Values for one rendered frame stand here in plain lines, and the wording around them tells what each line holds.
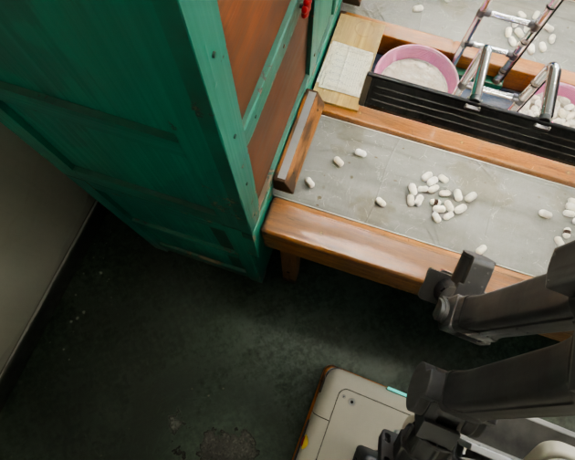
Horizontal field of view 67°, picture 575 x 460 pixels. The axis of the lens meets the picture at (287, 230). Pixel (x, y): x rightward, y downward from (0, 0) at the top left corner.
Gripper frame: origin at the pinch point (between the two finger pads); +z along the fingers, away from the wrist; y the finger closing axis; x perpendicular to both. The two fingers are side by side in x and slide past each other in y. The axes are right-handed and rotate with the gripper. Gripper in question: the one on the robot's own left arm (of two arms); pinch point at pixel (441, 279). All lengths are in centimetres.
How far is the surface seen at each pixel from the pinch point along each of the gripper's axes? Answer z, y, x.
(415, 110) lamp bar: 9.1, 17.5, -32.5
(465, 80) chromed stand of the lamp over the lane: 25, 8, -45
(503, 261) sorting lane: 31.8, -21.3, -4.2
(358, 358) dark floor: 81, -1, 62
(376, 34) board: 55, 35, -56
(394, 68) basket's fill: 56, 26, -48
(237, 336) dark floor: 75, 50, 70
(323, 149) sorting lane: 38, 37, -17
